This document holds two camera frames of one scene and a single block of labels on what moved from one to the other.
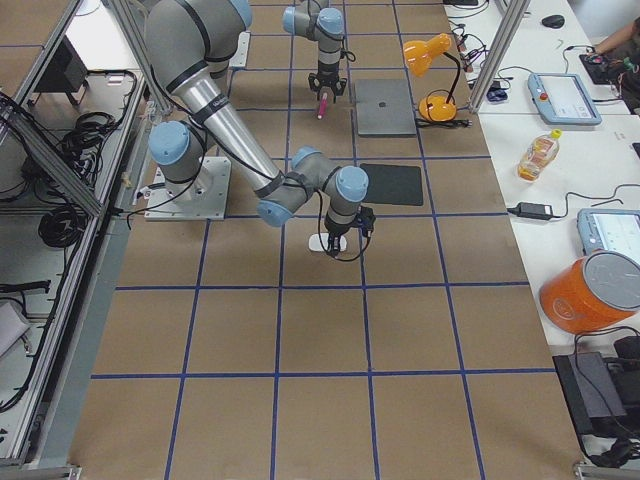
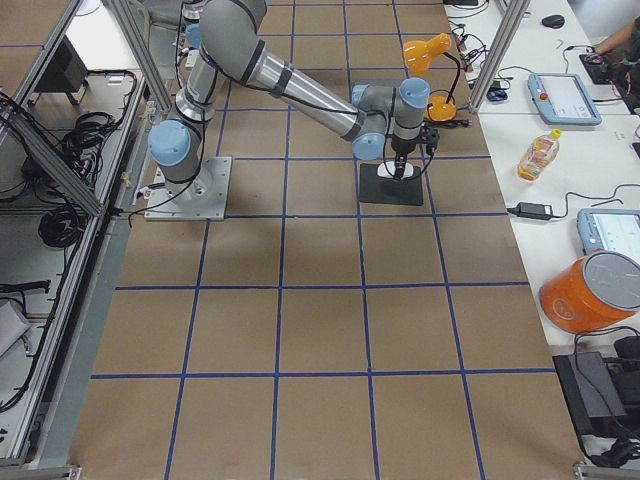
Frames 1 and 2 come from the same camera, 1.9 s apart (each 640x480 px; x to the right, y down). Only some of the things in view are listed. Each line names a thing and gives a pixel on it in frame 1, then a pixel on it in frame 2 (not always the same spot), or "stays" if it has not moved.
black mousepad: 394,184 stays
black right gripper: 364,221 → 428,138
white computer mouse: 314,242 → 389,171
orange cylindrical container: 591,292 stays
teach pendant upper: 562,99 stays
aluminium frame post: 516,14 stays
